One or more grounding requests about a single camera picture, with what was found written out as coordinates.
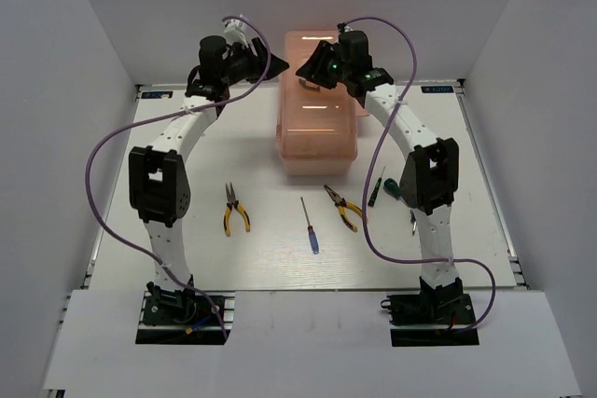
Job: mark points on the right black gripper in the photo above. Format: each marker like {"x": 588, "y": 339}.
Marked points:
{"x": 312, "y": 68}

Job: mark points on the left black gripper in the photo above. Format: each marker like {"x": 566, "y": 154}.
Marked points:
{"x": 258, "y": 62}

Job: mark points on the pink plastic toolbox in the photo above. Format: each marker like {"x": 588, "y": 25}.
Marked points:
{"x": 316, "y": 127}

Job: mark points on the thin black green screwdriver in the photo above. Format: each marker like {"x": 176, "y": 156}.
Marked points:
{"x": 374, "y": 193}

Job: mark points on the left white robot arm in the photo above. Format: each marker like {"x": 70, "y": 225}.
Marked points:
{"x": 159, "y": 189}

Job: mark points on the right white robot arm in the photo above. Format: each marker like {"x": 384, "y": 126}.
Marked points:
{"x": 430, "y": 176}

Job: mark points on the blue label sticker right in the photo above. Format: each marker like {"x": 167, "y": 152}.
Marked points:
{"x": 437, "y": 89}

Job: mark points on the blue label sticker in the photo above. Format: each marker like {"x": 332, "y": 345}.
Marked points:
{"x": 437, "y": 89}
{"x": 156, "y": 94}

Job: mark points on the blue label sticker left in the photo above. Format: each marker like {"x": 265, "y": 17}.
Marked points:
{"x": 156, "y": 94}

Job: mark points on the yellow pliers right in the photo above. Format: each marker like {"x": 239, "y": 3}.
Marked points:
{"x": 342, "y": 206}

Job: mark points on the green stubby screwdriver upper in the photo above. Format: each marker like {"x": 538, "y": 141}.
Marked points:
{"x": 392, "y": 188}

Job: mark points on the green stubby screwdriver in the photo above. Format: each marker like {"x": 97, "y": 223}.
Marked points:
{"x": 413, "y": 223}
{"x": 392, "y": 188}

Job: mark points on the green stubby screwdriver lower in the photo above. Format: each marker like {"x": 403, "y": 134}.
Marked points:
{"x": 413, "y": 223}

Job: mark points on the blue handle screwdriver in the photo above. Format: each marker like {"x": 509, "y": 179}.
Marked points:
{"x": 311, "y": 233}

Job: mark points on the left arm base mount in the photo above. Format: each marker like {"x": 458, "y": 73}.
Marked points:
{"x": 191, "y": 322}

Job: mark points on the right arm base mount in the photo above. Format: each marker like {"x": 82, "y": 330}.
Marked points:
{"x": 413, "y": 323}

